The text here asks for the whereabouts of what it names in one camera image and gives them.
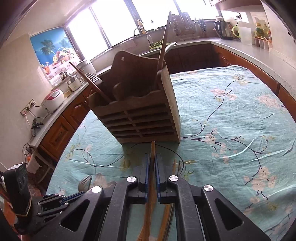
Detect silver metal fork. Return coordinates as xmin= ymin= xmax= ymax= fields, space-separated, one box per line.
xmin=78 ymin=175 xmax=92 ymax=192

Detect tropical fruit window poster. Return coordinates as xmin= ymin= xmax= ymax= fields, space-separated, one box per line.
xmin=30 ymin=27 xmax=80 ymax=86

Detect stainless electric kettle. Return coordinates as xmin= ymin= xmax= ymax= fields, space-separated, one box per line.
xmin=214 ymin=16 xmax=233 ymax=40

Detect large white rice cooker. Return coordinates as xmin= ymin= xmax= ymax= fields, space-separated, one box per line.
xmin=76 ymin=59 xmax=96 ymax=75

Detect wooden dish rack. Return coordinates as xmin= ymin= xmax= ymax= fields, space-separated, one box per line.
xmin=171 ymin=12 xmax=200 ymax=41

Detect wooden utensil holder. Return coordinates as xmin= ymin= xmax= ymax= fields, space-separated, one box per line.
xmin=88 ymin=51 xmax=181 ymax=144

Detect small white electric pot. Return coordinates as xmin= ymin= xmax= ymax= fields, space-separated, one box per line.
xmin=66 ymin=75 xmax=84 ymax=92

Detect teal floral tablecloth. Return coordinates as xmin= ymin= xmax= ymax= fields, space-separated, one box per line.
xmin=47 ymin=65 xmax=295 ymax=240

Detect chrome sink faucet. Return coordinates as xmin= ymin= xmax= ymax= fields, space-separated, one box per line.
xmin=133 ymin=27 xmax=154 ymax=46

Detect green vegetables in basket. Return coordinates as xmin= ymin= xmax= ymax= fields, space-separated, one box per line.
xmin=150 ymin=39 xmax=163 ymax=50

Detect yellow oil bottle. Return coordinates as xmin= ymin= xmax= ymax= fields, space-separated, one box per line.
xmin=255 ymin=20 xmax=265 ymax=38

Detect white pink rice cooker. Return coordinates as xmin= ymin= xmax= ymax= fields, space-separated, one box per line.
xmin=41 ymin=89 xmax=65 ymax=113

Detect translucent plastic jug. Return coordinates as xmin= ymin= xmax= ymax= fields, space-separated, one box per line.
xmin=232 ymin=26 xmax=253 ymax=45

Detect brown wooden chopstick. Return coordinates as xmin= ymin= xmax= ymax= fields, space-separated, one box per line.
xmin=137 ymin=141 xmax=156 ymax=240

